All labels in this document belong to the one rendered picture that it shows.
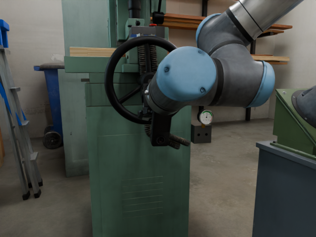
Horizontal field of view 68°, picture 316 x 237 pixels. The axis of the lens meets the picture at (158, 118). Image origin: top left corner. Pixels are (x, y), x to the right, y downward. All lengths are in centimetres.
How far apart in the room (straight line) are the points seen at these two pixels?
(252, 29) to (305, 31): 407
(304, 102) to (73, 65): 86
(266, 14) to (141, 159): 72
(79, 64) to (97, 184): 49
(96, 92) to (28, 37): 256
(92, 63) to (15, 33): 258
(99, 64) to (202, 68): 60
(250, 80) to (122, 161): 69
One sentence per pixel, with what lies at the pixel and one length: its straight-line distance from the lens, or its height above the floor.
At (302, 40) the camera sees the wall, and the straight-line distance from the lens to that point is 461.
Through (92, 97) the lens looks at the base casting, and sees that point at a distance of 94.
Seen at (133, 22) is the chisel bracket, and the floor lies 105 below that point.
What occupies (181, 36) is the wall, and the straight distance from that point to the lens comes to 383.
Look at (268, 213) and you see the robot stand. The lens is 114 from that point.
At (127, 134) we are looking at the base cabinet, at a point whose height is 59.
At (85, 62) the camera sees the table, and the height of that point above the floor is 88.
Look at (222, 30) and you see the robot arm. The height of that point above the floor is 92.
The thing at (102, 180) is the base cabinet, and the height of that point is 40.
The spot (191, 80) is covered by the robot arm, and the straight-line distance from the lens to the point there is 38.
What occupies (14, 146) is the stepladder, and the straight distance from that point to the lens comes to 179.
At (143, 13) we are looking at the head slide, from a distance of 124.
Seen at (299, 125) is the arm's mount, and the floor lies 66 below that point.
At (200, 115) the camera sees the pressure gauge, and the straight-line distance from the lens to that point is 97.
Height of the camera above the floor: 83
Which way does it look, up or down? 11 degrees down
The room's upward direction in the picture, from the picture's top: straight up
